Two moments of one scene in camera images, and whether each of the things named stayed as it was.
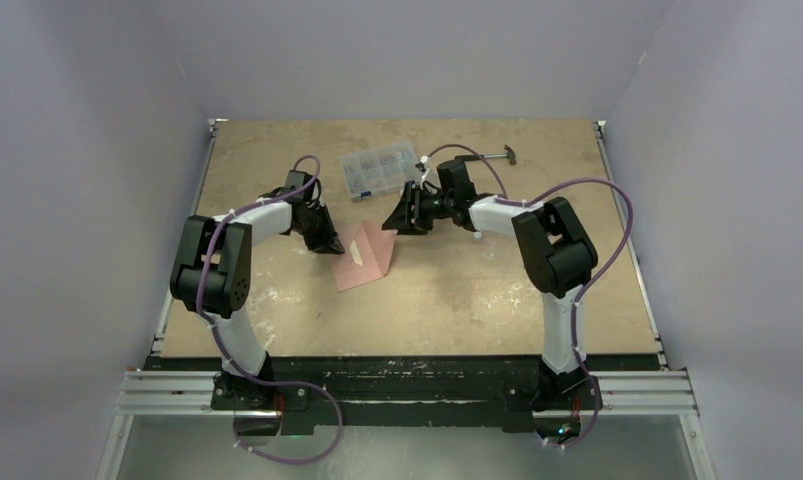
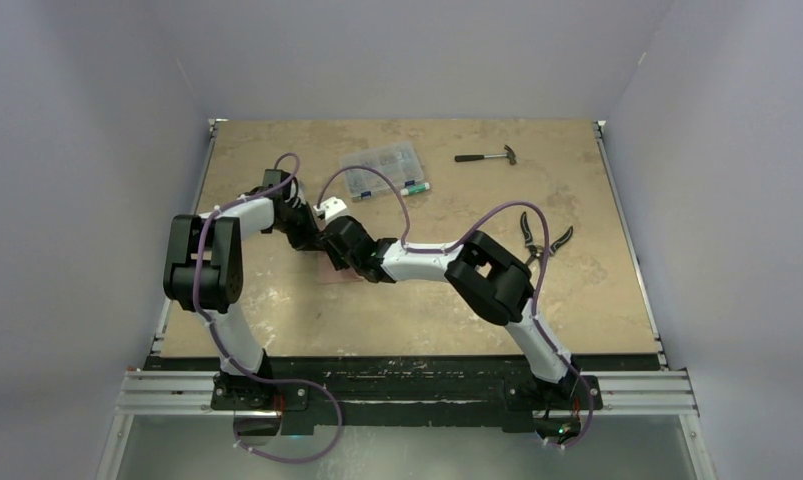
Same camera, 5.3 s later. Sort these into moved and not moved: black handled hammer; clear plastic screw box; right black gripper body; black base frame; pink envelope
Moved: pink envelope; right black gripper body
Not moved: clear plastic screw box; black handled hammer; black base frame
